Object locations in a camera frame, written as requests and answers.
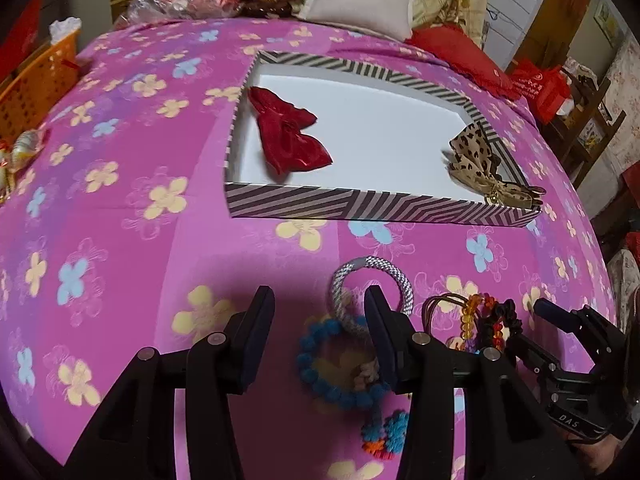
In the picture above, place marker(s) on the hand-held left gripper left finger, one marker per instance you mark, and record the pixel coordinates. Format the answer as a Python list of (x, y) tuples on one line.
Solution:
[(255, 345)]

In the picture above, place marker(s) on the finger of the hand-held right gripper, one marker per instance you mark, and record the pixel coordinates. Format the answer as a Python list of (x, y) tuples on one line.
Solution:
[(535, 355), (552, 314)]

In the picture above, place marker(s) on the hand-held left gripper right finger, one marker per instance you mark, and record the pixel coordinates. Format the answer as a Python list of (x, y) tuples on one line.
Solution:
[(381, 345)]

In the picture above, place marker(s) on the black scrunchie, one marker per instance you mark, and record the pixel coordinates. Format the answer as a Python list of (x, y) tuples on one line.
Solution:
[(507, 315)]

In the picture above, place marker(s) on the brown elastic with cartoon charm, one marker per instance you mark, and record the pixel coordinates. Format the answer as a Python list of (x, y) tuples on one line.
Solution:
[(430, 310)]

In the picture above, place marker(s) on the striped cardboard box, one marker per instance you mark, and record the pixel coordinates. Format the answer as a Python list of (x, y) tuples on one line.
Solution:
[(380, 110)]

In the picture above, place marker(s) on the pink floral bedsheet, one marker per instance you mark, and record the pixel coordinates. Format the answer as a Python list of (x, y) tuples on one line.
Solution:
[(150, 260)]

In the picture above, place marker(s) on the leopard print bow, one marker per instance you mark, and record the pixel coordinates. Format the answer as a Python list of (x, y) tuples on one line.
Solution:
[(475, 160)]

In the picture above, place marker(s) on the wooden chair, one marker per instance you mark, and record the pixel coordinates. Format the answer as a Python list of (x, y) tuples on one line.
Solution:
[(590, 120)]

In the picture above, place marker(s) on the red velvet bow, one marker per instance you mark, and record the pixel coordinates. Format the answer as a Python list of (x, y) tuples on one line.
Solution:
[(287, 135)]

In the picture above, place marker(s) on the red shopping bag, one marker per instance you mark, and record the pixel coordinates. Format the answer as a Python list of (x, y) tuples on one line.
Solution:
[(542, 90)]

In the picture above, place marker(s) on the red pillow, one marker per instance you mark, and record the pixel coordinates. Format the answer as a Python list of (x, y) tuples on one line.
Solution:
[(460, 57)]

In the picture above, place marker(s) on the orange plastic basket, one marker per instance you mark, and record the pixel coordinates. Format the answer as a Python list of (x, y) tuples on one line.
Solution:
[(35, 85)]

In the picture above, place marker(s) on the white tissue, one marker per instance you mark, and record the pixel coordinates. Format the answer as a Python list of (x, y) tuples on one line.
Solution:
[(65, 27)]

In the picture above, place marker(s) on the red gift box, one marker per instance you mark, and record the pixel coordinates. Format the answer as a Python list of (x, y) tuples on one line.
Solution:
[(29, 25)]

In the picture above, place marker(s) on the wall picture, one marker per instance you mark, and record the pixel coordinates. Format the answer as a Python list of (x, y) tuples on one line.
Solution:
[(607, 22)]

